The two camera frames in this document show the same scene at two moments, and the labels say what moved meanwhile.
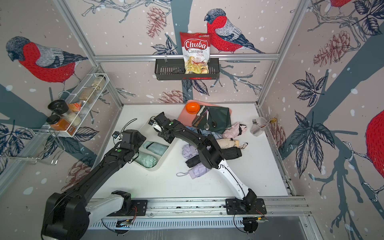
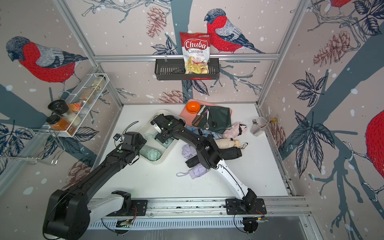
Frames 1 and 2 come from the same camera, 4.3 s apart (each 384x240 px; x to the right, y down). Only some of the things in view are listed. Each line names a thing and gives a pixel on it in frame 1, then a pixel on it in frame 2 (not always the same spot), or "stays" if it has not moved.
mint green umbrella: [147, 161] -> [152, 154]
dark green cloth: [213, 118] stays
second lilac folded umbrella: [189, 151] stays
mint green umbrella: [156, 148] -> [152, 136]
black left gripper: [140, 141] stays
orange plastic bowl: [192, 108] stays
